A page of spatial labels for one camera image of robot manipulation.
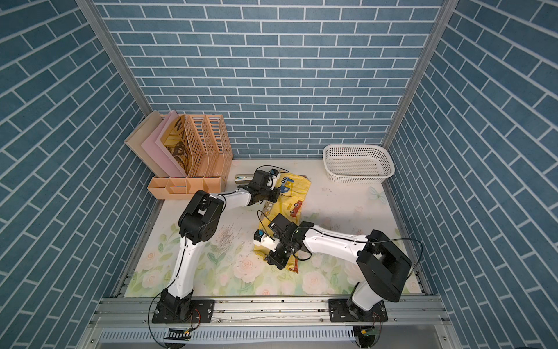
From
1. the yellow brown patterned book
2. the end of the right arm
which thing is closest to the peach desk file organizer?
the yellow brown patterned book

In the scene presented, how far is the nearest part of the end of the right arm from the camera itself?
61cm

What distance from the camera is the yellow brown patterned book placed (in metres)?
0.95

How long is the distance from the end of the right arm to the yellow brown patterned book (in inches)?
24.1
